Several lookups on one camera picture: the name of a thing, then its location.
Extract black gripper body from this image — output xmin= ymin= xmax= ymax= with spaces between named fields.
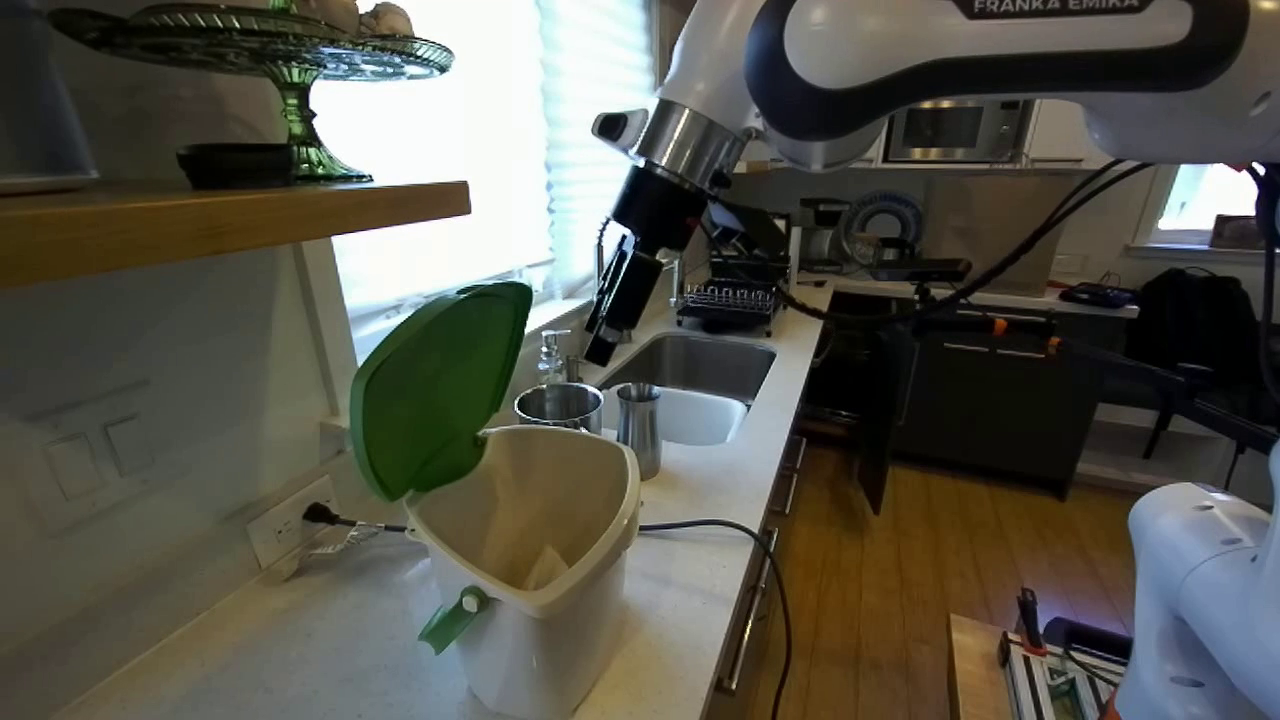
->
xmin=612 ymin=168 xmax=712 ymax=264

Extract green bin lid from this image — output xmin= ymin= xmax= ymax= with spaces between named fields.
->
xmin=348 ymin=278 xmax=538 ymax=506

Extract dark open cabinet door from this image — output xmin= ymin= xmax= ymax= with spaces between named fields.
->
xmin=803 ymin=287 xmax=928 ymax=518

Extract white compost bin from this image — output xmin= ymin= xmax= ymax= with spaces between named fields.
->
xmin=404 ymin=420 xmax=649 ymax=720

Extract steel arched faucet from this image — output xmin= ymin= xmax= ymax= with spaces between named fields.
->
xmin=588 ymin=214 xmax=690 ymax=367

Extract clear glass bottle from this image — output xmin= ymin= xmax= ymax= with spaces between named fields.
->
xmin=532 ymin=323 xmax=576 ymax=393

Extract black dish rack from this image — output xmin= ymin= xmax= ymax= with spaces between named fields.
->
xmin=677 ymin=250 xmax=794 ymax=336

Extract steel kitchen sink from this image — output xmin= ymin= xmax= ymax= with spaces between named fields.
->
xmin=595 ymin=328 xmax=781 ymax=404

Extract large steel pot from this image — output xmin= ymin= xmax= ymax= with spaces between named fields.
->
xmin=509 ymin=380 xmax=608 ymax=436

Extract tall steel cup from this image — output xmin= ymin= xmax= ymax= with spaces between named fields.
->
xmin=612 ymin=380 xmax=669 ymax=479

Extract white window blinds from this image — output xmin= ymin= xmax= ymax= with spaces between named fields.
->
xmin=538 ymin=0 xmax=695 ymax=300

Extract white framed window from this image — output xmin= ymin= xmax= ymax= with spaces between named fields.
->
xmin=312 ymin=0 xmax=674 ymax=404

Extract steel microwave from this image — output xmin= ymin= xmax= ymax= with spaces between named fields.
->
xmin=879 ymin=95 xmax=1039 ymax=168

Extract beige round fruit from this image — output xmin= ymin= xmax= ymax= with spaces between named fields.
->
xmin=300 ymin=0 xmax=367 ymax=34
xmin=361 ymin=0 xmax=422 ymax=45

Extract green glass cake stand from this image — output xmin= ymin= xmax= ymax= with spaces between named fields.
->
xmin=47 ymin=0 xmax=459 ymax=187

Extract dark counter cabinets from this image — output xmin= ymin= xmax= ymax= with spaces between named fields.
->
xmin=705 ymin=442 xmax=813 ymax=720

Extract dark island cabinet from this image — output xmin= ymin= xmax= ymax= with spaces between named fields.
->
xmin=893 ymin=282 xmax=1144 ymax=500

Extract black bowl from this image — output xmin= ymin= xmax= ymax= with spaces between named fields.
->
xmin=177 ymin=140 xmax=300 ymax=193

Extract small sunlit window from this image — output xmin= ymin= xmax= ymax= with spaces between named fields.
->
xmin=1152 ymin=161 xmax=1264 ymax=250

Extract black office chair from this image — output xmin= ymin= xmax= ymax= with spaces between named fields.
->
xmin=1133 ymin=264 xmax=1280 ymax=460

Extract grey cone vessel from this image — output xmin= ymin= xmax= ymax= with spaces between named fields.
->
xmin=0 ymin=0 xmax=105 ymax=199

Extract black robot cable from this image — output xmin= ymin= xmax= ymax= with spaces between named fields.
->
xmin=777 ymin=154 xmax=1280 ymax=442

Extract white wall outlet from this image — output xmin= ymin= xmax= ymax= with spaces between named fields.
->
xmin=244 ymin=474 xmax=343 ymax=582

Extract wooden wall shelf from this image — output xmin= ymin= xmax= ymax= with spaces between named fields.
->
xmin=0 ymin=179 xmax=477 ymax=293

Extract white light switch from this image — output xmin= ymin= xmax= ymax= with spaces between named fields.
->
xmin=18 ymin=380 xmax=173 ymax=534

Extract robot base cart frame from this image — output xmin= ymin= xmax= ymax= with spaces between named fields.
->
xmin=943 ymin=582 xmax=1142 ymax=720

